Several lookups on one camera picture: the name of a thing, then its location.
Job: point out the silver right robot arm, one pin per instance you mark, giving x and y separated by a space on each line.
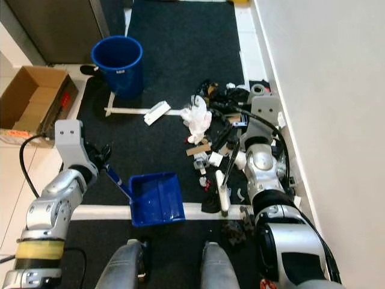
263 165

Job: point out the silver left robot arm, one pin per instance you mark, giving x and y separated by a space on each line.
57 202

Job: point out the black floor mat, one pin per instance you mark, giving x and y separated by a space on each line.
180 48
174 260

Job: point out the crumpled black plastic bag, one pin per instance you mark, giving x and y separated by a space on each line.
228 97

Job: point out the crumpled white plastic bag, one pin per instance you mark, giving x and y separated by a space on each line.
197 119

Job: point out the white tape strip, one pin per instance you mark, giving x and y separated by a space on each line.
126 111

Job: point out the brown cardboard piece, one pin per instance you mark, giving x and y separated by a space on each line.
198 149

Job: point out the small white rectangular box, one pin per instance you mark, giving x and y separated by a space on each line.
157 113

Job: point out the blue plastic bucket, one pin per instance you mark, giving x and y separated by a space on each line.
118 73

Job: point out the small black flat object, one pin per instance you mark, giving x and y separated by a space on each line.
87 70

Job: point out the open brown cardboard box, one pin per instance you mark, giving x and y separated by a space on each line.
31 100

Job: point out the grey left robot leg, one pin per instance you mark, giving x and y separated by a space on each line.
121 268

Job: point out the grey robot leg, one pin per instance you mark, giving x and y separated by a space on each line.
222 270
121 268

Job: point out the grey metal door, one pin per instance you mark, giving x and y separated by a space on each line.
54 30

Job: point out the grey right robot leg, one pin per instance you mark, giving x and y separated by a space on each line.
222 270

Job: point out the orange snack wrapper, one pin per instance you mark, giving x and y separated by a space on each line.
266 284

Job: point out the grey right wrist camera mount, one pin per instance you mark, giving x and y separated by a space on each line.
266 111

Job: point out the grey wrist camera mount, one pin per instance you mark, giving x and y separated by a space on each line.
266 111
71 141

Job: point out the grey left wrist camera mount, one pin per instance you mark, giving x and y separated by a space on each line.
71 141

